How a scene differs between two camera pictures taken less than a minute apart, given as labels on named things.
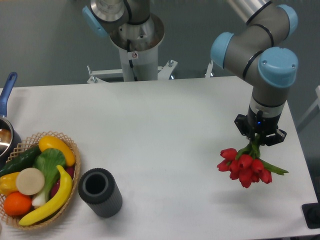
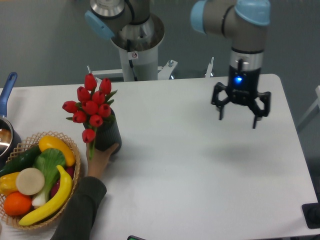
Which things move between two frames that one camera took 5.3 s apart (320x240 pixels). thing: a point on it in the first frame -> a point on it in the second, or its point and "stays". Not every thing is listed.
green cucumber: [25, 160] stays
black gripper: [257, 123] -> [243, 88]
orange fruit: [16, 204] stays
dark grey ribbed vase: [98, 188] -> [107, 135]
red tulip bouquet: [247, 165] -> [92, 105]
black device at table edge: [311, 213] stays
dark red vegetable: [70, 171] stays
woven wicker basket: [20, 150] stays
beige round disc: [30, 181] stays
